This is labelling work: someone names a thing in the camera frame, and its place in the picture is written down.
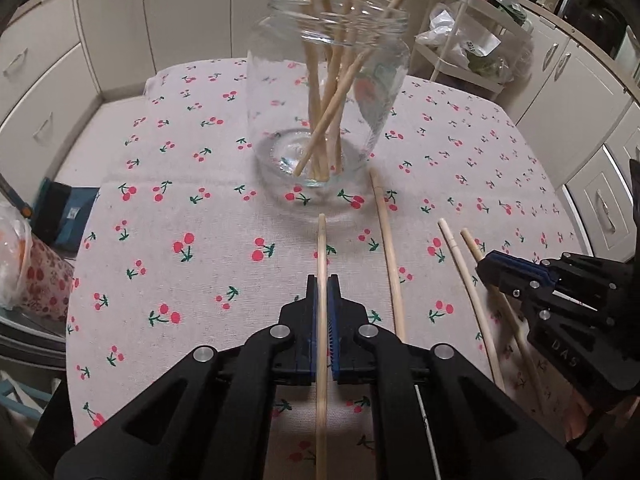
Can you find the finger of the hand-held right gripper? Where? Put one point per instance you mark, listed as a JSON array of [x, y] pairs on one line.
[[505, 282], [515, 261]]

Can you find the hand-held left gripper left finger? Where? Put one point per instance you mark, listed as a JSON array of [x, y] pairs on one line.
[[312, 330]]

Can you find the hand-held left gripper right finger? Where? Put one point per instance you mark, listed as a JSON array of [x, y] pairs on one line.
[[336, 330]]

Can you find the long wooden chopstick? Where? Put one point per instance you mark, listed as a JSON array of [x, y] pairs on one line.
[[460, 270], [387, 240], [470, 242], [322, 250]]

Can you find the bunch of wooden chopsticks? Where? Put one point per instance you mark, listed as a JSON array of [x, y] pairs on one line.
[[316, 110]]

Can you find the clear glass jar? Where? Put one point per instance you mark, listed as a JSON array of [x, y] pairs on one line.
[[270, 85]]

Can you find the white drawer unit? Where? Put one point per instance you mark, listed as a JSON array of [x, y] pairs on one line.
[[610, 195]]

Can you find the cherry print tablecloth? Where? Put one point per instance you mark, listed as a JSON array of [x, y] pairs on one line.
[[200, 210]]

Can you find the bag of green vegetables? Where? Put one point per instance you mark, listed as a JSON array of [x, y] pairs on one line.
[[490, 67]]

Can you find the white base cabinet with doors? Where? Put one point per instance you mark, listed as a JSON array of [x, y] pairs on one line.
[[175, 10], [575, 75]]

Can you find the white plastic bag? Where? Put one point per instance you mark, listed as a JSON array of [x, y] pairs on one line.
[[450, 35]]

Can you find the white rolling cart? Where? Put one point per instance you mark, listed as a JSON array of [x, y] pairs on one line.
[[505, 20]]

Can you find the white water boiler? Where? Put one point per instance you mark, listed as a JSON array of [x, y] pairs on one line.
[[627, 47]]

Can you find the black rice cooker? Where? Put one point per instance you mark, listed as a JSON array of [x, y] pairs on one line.
[[595, 15]]

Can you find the blue black box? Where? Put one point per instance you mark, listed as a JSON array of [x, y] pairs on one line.
[[72, 210]]

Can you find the plastic bag with orange contents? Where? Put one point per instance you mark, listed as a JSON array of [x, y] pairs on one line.
[[35, 270]]

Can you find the white base cabinet with drawers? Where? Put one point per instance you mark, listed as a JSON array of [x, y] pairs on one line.
[[45, 75]]

